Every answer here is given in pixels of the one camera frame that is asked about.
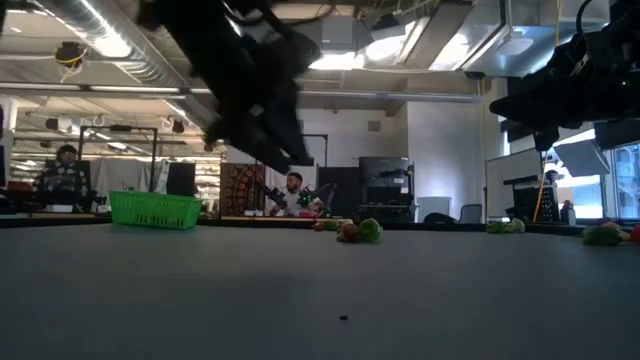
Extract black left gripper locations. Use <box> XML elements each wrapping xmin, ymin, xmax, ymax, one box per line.
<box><xmin>169</xmin><ymin>19</ymin><xmax>321</xmax><ymax>174</ymax></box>

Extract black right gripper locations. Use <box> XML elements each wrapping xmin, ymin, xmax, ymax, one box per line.
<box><xmin>489</xmin><ymin>29</ymin><xmax>640</xmax><ymax>152</ymax></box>

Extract person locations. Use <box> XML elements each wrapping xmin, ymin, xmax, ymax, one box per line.
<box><xmin>269</xmin><ymin>171</ymin><xmax>326</xmax><ymax>219</ymax></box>
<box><xmin>32</xmin><ymin>143</ymin><xmax>94</xmax><ymax>214</ymax></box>

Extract white tilted panel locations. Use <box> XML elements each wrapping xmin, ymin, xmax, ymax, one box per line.
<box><xmin>552</xmin><ymin>139</ymin><xmax>612</xmax><ymax>179</ymax></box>

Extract whiteboard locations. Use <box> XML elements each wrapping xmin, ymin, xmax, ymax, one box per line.
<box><xmin>484</xmin><ymin>147</ymin><xmax>545</xmax><ymax>221</ymax></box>

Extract black perforated stand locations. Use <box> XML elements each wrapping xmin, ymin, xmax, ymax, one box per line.
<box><xmin>537</xmin><ymin>184</ymin><xmax>562</xmax><ymax>224</ymax></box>

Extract grey office chair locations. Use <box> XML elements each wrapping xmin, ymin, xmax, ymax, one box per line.
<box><xmin>458</xmin><ymin>203</ymin><xmax>484</xmax><ymax>225</ymax></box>

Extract green plastic basket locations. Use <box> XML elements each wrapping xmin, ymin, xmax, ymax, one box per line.
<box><xmin>108</xmin><ymin>190</ymin><xmax>204</xmax><ymax>231</ymax></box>

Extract black cabinet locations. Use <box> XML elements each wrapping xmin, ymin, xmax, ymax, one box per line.
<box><xmin>358</xmin><ymin>156</ymin><xmax>416</xmax><ymax>224</ymax></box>

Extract white bin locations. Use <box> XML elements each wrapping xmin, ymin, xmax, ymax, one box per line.
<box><xmin>417</xmin><ymin>196</ymin><xmax>452</xmax><ymax>224</ymax></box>

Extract white hanging sheet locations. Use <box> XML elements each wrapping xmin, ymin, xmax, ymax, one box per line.
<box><xmin>89</xmin><ymin>157</ymin><xmax>171</xmax><ymax>201</ymax></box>

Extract patterned wall tapestry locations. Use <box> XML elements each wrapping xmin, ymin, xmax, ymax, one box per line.
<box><xmin>219</xmin><ymin>162</ymin><xmax>267</xmax><ymax>217</ymax></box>

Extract black aluminium table frame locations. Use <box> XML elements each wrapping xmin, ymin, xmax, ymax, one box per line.
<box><xmin>0</xmin><ymin>213</ymin><xmax>640</xmax><ymax>239</ymax></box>

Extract black frame stand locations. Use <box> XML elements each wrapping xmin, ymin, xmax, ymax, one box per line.
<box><xmin>77</xmin><ymin>123</ymin><xmax>159</xmax><ymax>194</ymax></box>

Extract ceiling cable reel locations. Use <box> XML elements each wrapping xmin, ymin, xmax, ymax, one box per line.
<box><xmin>53</xmin><ymin>40</ymin><xmax>90</xmax><ymax>84</ymax></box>

